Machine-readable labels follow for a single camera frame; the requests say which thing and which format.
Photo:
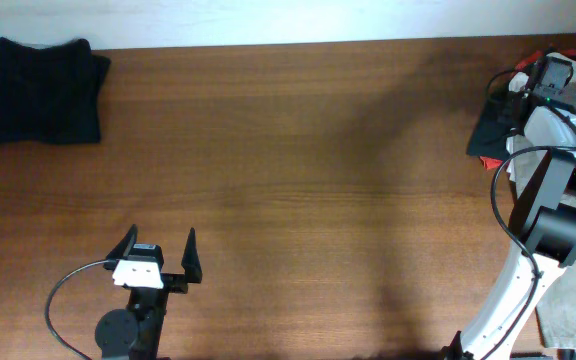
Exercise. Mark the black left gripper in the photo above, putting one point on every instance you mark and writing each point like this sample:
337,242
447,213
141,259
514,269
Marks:
179,282

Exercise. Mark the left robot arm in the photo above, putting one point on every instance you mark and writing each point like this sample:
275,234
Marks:
134,331

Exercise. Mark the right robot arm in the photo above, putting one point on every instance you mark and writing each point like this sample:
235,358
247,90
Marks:
542,224

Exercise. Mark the white garment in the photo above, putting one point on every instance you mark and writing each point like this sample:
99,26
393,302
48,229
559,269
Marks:
523,145

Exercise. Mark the dark green garment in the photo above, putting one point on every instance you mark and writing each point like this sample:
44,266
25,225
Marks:
490,134

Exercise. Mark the folded black garment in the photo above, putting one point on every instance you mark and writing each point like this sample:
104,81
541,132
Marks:
50,95

